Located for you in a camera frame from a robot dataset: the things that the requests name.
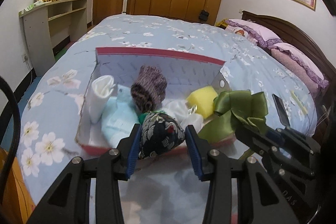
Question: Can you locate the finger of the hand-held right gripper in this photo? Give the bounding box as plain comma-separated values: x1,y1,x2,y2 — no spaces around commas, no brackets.
265,127,322,155
234,124,317,180

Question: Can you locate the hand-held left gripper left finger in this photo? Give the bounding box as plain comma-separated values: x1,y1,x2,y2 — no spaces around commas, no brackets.
26,123,142,224

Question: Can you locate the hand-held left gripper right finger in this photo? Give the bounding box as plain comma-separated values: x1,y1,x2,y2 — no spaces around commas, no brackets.
185,125,292,224

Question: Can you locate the black patterned fabric pouch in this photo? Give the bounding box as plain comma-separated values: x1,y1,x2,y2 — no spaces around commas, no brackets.
138,112,187,160

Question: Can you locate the green ribbon bow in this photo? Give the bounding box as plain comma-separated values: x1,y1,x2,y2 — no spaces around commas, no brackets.
198,90,269,144

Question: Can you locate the white organza pouch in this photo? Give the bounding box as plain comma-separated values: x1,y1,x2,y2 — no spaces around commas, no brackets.
160,99,205,130

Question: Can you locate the yellow sponge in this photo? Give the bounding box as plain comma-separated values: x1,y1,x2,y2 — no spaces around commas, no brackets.
186,87,219,118

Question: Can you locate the white waffle cloth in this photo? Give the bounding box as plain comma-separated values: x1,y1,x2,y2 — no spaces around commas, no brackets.
88,74,117,125

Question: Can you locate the brown knit sock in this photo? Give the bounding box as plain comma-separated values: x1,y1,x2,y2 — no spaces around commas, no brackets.
130,65,168,113

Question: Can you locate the pink cardboard box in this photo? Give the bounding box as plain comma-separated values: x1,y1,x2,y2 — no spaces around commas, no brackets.
76,47,238,156

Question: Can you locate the black phone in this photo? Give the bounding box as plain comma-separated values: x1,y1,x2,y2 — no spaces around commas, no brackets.
272,93,291,127

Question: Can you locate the light blue sock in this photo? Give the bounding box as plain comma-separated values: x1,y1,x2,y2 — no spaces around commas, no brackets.
101,84,142,147

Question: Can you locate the pale plastic strip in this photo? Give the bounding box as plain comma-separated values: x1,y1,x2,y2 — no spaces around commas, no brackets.
290,90,308,115

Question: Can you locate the pink lilac ruffled pillow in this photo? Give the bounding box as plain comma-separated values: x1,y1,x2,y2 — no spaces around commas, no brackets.
270,42,330,90

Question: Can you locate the dark wooden headboard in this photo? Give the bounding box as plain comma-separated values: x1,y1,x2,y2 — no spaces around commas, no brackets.
241,10,336,140

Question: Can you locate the cartoon print pillow towel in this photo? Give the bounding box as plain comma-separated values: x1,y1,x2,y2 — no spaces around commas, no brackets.
226,25,259,45

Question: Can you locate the yellow cloth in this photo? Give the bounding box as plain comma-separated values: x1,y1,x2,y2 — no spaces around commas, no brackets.
215,18,231,29

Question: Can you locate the blue floral bedsheet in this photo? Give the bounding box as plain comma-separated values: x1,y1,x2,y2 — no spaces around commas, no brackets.
17,14,319,224

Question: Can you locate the wooden desk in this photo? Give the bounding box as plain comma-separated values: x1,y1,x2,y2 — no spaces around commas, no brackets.
0,148,36,224

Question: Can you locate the beige open shelf unit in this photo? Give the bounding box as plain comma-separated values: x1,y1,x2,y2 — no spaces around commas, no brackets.
18,0,90,76

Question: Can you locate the green white wipes packet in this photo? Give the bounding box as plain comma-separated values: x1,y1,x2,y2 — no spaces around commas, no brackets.
24,0,44,12

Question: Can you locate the black cable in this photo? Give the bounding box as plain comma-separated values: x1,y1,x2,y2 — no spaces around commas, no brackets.
0,76,21,152

